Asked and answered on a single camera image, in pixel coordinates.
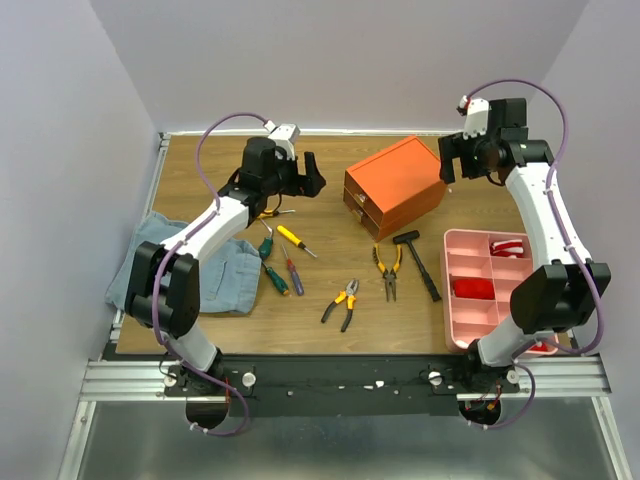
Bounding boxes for blue denim cloth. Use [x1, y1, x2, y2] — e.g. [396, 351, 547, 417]
[105, 211, 261, 314]

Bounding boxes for yellow long nose pliers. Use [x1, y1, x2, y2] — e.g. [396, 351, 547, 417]
[372, 243, 403, 302]

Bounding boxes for red cloth near tray front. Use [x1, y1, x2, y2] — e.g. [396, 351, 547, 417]
[526, 342, 557, 356]

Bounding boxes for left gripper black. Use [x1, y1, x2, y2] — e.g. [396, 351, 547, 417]
[262, 150, 325, 197]

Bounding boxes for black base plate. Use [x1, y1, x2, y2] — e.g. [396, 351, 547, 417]
[164, 354, 519, 417]

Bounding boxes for clear top drawer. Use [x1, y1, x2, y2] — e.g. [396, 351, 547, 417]
[343, 177, 376, 211]

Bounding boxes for red cloth in tray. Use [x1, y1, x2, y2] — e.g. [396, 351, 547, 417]
[452, 278, 495, 300]

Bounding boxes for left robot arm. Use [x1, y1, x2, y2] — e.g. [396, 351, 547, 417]
[124, 137, 326, 395]

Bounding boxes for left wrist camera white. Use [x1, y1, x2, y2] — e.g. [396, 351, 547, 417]
[263, 120, 300, 160]

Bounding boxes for orange drawer cabinet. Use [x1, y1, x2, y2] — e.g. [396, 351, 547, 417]
[344, 136, 446, 241]

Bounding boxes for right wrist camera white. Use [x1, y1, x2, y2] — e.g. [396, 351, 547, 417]
[457, 95, 490, 140]

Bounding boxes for aluminium rail frame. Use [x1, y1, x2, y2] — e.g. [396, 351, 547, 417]
[59, 356, 633, 479]

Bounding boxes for black rubber mallet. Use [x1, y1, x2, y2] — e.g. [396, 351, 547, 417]
[393, 230, 441, 302]

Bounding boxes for yellow screwdriver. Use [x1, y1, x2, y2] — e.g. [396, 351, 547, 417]
[258, 209, 296, 219]
[276, 225, 317, 258]

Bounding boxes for orange combination pliers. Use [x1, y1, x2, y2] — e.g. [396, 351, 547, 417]
[321, 279, 359, 333]

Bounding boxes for pink compartment tray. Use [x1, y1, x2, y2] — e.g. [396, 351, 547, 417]
[441, 229, 533, 353]

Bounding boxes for green orange screwdriver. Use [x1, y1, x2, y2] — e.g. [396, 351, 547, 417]
[262, 263, 289, 295]

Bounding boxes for red blue screwdriver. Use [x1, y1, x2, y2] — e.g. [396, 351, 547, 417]
[282, 245, 304, 296]

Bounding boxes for clear bottom drawer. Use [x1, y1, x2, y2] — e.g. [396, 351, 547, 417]
[351, 207, 380, 241]

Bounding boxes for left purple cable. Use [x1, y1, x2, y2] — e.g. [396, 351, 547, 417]
[152, 112, 274, 437]

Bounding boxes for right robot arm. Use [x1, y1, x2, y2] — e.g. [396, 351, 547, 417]
[439, 96, 611, 392]

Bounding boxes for red white striped cloth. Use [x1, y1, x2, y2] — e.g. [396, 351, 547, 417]
[489, 239, 525, 258]

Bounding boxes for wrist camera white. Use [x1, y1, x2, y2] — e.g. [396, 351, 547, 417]
[263, 120, 300, 160]
[457, 95, 490, 140]

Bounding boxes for clear drawer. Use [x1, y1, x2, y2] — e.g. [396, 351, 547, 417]
[343, 177, 376, 211]
[351, 207, 380, 241]

